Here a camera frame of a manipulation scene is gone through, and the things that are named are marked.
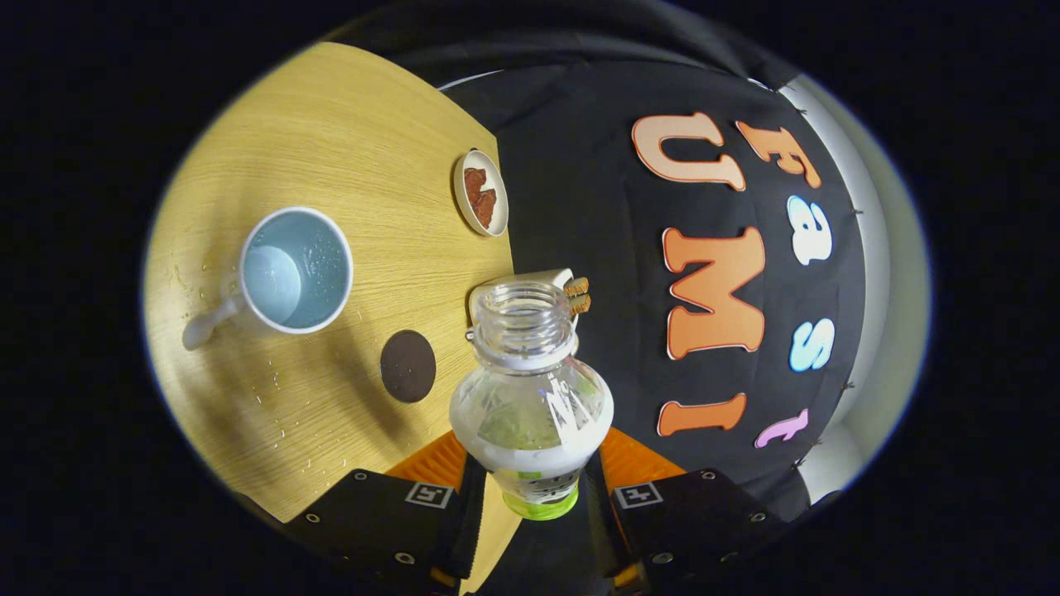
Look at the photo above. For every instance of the clear plastic juice bottle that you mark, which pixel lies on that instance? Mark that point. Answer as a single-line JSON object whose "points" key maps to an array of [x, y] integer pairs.
{"points": [[530, 397]]}

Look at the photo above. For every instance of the white toaster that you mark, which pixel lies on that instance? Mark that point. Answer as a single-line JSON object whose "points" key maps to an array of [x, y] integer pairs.
{"points": [[538, 274]]}

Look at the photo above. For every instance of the white cup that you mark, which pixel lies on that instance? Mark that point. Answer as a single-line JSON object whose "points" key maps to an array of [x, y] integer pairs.
{"points": [[298, 273]]}

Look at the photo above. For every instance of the dark round coaster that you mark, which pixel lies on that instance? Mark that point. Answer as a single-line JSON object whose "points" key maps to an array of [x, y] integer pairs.
{"points": [[408, 366]]}

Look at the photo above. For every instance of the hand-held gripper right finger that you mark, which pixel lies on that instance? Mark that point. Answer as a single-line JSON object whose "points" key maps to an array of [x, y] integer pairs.
{"points": [[696, 517]]}

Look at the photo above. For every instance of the round white plate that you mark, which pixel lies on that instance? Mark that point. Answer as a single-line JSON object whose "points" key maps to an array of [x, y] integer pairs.
{"points": [[460, 186]]}

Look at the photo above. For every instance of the wooden table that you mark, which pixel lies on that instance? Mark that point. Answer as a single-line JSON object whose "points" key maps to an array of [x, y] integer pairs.
{"points": [[373, 124]]}

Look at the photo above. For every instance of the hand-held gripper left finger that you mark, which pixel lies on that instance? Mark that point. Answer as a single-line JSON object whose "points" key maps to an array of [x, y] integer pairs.
{"points": [[373, 521]]}

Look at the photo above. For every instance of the black backdrop cloth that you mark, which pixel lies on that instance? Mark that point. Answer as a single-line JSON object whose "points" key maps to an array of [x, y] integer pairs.
{"points": [[580, 207]]}

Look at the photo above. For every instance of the toasted bread slice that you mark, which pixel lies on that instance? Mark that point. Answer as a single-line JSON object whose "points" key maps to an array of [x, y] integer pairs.
{"points": [[580, 304], [577, 286]]}

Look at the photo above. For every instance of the brown meat piece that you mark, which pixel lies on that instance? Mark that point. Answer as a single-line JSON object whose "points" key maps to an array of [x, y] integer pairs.
{"points": [[474, 184], [486, 209]]}

